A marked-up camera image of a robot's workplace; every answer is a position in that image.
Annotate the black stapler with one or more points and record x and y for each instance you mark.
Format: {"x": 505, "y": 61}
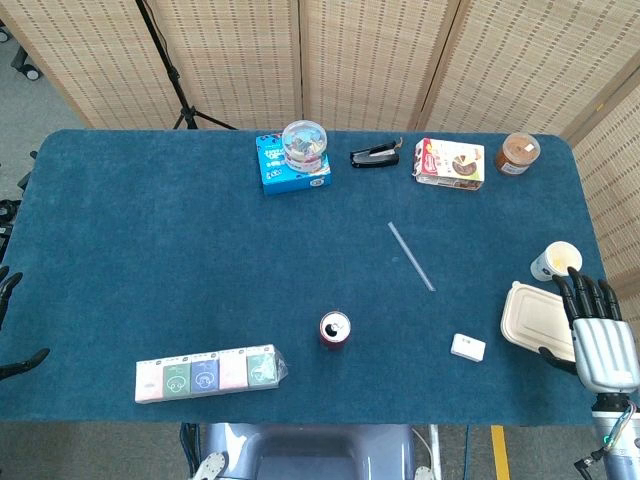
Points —
{"x": 372, "y": 157}

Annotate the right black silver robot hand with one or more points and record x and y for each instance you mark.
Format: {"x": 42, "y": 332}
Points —
{"x": 600, "y": 345}

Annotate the blue cardboard box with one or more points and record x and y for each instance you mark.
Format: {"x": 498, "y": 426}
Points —
{"x": 295, "y": 181}

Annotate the wrapped tissue multipack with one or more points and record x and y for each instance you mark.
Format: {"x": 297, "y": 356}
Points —
{"x": 205, "y": 376}

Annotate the small white box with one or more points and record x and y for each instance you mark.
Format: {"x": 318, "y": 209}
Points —
{"x": 468, "y": 347}

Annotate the blue-grey robot torso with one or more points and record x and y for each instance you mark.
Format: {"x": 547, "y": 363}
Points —
{"x": 310, "y": 450}

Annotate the black tripod stand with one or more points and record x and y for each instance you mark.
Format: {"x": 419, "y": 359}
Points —
{"x": 172, "y": 75}

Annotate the translucent plastic straw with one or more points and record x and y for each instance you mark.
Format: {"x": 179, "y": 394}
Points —
{"x": 411, "y": 256}

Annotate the white paper cup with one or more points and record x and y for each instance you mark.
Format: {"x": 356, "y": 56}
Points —
{"x": 557, "y": 257}

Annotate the clear jar of coloured clips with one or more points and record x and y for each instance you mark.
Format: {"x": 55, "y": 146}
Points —
{"x": 305, "y": 145}

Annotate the black equipment beside table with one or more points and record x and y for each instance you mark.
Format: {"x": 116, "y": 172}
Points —
{"x": 7, "y": 210}

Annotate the red soda can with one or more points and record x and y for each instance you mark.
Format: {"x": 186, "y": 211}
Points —
{"x": 335, "y": 330}

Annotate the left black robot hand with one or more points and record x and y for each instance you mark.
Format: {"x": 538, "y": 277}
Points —
{"x": 20, "y": 366}

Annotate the brown sauce jar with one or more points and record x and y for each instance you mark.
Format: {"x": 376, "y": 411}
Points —
{"x": 517, "y": 152}

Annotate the white red cookie box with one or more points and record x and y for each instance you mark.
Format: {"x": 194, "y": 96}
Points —
{"x": 450, "y": 162}

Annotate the black office chair base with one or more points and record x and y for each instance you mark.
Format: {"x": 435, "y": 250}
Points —
{"x": 20, "y": 57}

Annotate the yellow floor tape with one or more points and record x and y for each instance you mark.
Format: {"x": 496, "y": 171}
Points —
{"x": 500, "y": 450}

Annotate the blue felt table cloth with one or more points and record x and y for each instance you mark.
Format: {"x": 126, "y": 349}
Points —
{"x": 175, "y": 250}

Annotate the beige lidded lunch box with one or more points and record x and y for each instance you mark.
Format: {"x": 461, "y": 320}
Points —
{"x": 532, "y": 317}

